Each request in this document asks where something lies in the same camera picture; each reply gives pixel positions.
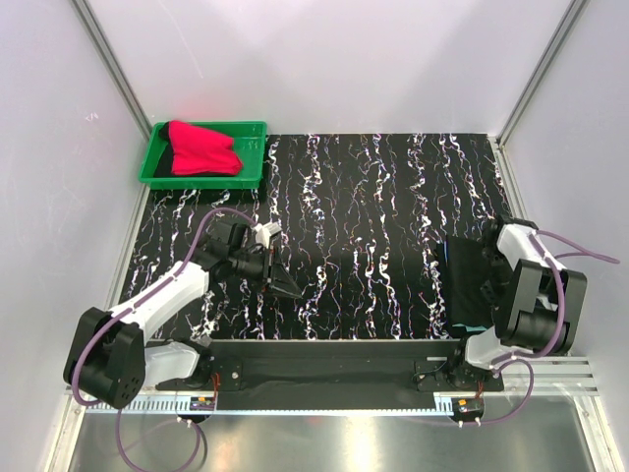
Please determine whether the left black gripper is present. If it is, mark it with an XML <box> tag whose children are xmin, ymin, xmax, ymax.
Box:
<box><xmin>228</xmin><ymin>245</ymin><xmax>302</xmax><ymax>299</ymax></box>

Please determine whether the black t shirt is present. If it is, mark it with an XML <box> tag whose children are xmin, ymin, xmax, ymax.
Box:
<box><xmin>436</xmin><ymin>236</ymin><xmax>512</xmax><ymax>337</ymax></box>

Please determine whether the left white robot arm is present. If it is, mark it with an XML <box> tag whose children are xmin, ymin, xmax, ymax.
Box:
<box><xmin>63</xmin><ymin>222</ymin><xmax>301</xmax><ymax>409</ymax></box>

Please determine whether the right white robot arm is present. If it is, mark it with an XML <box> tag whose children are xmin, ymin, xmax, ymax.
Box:
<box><xmin>445</xmin><ymin>216</ymin><xmax>588</xmax><ymax>390</ymax></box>

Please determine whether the folded teal t shirt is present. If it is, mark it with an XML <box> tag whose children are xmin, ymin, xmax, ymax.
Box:
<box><xmin>449</xmin><ymin>245</ymin><xmax>492</xmax><ymax>333</ymax></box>

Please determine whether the black marbled table mat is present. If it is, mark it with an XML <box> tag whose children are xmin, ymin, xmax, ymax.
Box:
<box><xmin>121</xmin><ymin>133</ymin><xmax>510</xmax><ymax>341</ymax></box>

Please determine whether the green plastic bin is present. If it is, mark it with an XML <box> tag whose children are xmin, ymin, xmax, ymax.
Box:
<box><xmin>139</xmin><ymin>120</ymin><xmax>267</xmax><ymax>190</ymax></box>

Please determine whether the red t shirt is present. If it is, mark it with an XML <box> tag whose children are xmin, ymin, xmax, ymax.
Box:
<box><xmin>167</xmin><ymin>121</ymin><xmax>244</xmax><ymax>177</ymax></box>

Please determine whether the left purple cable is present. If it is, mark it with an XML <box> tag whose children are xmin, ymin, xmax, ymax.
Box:
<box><xmin>71</xmin><ymin>208</ymin><xmax>257</xmax><ymax>468</ymax></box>

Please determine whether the purple cable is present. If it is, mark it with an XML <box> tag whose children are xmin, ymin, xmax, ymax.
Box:
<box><xmin>71</xmin><ymin>208</ymin><xmax>257</xmax><ymax>468</ymax></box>
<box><xmin>402</xmin><ymin>230</ymin><xmax>621</xmax><ymax>429</ymax></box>

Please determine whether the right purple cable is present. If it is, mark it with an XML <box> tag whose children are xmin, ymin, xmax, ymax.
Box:
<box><xmin>402</xmin><ymin>230</ymin><xmax>621</xmax><ymax>429</ymax></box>

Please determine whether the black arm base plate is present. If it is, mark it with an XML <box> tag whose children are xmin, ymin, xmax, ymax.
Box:
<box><xmin>154</xmin><ymin>338</ymin><xmax>507</xmax><ymax>394</ymax></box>

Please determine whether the white slotted cable duct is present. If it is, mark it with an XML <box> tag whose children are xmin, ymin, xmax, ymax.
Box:
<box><xmin>86</xmin><ymin>392</ymin><xmax>487</xmax><ymax>417</ymax></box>

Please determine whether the right aluminium frame post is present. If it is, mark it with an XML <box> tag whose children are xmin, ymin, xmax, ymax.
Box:
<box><xmin>495</xmin><ymin>0</ymin><xmax>590</xmax><ymax>148</ymax></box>

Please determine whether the aluminium frame post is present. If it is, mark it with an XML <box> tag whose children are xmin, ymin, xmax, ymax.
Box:
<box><xmin>70</xmin><ymin>0</ymin><xmax>152</xmax><ymax>139</ymax></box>
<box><xmin>495</xmin><ymin>0</ymin><xmax>590</xmax><ymax>148</ymax></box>

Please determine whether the left aluminium frame post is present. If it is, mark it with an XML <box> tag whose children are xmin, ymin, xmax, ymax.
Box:
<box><xmin>70</xmin><ymin>0</ymin><xmax>152</xmax><ymax>139</ymax></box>

